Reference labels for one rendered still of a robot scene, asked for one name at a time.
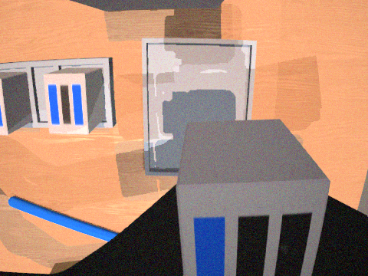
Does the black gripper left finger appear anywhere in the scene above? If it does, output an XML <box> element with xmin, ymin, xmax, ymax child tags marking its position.
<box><xmin>0</xmin><ymin>184</ymin><xmax>183</xmax><ymax>276</ymax></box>

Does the white rectangular box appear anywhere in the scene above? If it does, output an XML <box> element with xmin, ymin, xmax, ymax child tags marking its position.
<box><xmin>70</xmin><ymin>0</ymin><xmax>224</xmax><ymax>12</ymax></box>

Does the blue cylindrical rod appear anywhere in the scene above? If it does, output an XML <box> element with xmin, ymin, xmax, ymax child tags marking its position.
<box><xmin>8</xmin><ymin>196</ymin><xmax>119</xmax><ymax>242</ymax></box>

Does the grey box with blue stripe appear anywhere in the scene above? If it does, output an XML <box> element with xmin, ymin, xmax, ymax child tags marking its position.
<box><xmin>176</xmin><ymin>119</ymin><xmax>330</xmax><ymax>276</ymax></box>
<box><xmin>0</xmin><ymin>71</ymin><xmax>33</xmax><ymax>135</ymax></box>

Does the white block with blue stripes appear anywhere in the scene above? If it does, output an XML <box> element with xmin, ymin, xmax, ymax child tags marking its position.
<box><xmin>43</xmin><ymin>67</ymin><xmax>104</xmax><ymax>135</ymax></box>

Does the grey flat panel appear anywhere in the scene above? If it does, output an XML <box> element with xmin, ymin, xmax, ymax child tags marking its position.
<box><xmin>357</xmin><ymin>172</ymin><xmax>368</xmax><ymax>217</ymax></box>

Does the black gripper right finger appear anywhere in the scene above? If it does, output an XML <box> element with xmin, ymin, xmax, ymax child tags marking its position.
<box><xmin>312</xmin><ymin>195</ymin><xmax>368</xmax><ymax>276</ymax></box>

